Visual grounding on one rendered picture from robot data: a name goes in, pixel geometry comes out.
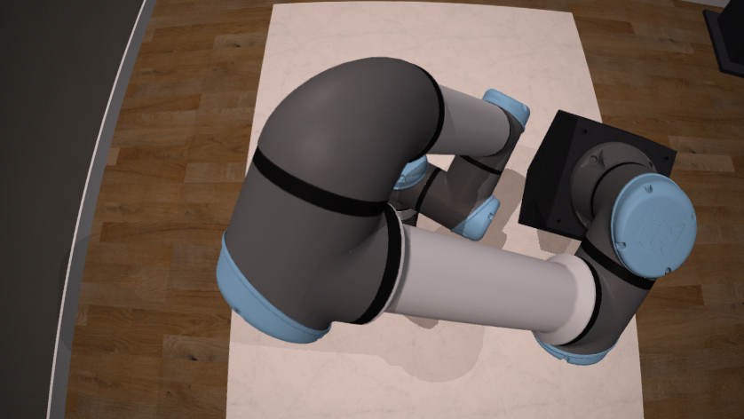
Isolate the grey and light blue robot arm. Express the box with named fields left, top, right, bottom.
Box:
left=217, top=57, right=697, bottom=366

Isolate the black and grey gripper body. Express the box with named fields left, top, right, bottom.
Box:
left=397, top=209, right=419, bottom=227

